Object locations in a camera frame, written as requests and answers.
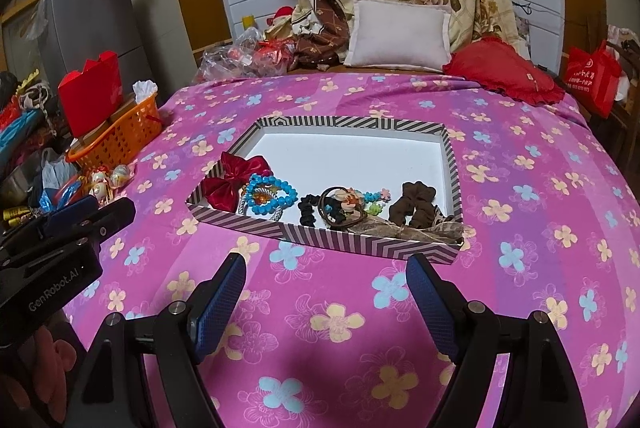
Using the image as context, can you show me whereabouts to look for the red velvet bow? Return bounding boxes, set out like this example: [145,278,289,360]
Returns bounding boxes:
[201,152,273,212]

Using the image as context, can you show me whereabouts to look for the clear plastic bag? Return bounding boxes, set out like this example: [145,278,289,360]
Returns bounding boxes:
[193,27,296,84]

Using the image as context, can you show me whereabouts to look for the orange plastic basket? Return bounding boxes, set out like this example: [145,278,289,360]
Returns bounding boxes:
[65,92,163,171]

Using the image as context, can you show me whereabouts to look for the red cushion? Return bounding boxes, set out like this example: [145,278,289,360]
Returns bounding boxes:
[442,36,565,105]

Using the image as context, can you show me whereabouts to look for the red gift bag left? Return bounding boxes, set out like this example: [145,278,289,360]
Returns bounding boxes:
[58,51,124,138]

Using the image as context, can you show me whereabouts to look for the white tissue in basket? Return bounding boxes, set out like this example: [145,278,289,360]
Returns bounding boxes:
[132,79,157,104]

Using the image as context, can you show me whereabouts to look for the brown hair tie with charm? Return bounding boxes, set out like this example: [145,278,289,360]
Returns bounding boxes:
[316,185,369,229]

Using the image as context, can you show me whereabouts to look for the black scrunchie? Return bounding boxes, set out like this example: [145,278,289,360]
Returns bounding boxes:
[298,194,320,228]

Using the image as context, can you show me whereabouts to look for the small doll ornaments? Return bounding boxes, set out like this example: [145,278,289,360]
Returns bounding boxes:
[87,165,134,205]

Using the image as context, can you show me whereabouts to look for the leopard print bow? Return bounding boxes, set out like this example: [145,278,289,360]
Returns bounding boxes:
[347,207,464,246]

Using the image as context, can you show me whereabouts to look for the left hand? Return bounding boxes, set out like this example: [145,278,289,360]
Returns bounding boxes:
[32,326,77,422]

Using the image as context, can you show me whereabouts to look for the red shopping bag right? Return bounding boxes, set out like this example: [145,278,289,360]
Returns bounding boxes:
[563,40,623,118]

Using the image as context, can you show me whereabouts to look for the striped black white box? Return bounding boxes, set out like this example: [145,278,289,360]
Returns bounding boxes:
[186,116,463,264]

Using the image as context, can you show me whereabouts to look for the white small pillow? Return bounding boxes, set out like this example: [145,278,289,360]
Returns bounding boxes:
[344,0,451,72]

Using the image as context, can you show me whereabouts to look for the colourful flower bead bracelet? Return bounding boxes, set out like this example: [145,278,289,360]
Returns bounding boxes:
[351,186,393,217]

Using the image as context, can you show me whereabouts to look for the brown scrunchie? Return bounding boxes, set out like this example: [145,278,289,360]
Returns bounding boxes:
[388,181,436,229]

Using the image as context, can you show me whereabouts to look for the grey refrigerator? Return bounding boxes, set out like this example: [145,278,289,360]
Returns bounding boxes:
[37,0,152,92]

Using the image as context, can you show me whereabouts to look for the blue bead bracelet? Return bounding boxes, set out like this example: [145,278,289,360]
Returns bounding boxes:
[243,172,300,216]

